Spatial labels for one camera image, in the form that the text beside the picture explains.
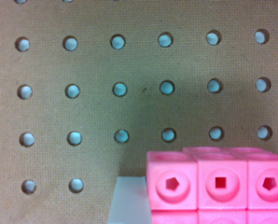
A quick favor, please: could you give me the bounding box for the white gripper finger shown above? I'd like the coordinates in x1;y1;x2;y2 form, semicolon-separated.
107;176;152;224

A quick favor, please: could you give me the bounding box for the pink snap cube block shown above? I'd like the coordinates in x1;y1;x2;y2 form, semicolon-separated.
146;147;278;224

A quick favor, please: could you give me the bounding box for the brown perforated pegboard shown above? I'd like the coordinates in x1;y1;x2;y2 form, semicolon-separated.
0;0;278;224

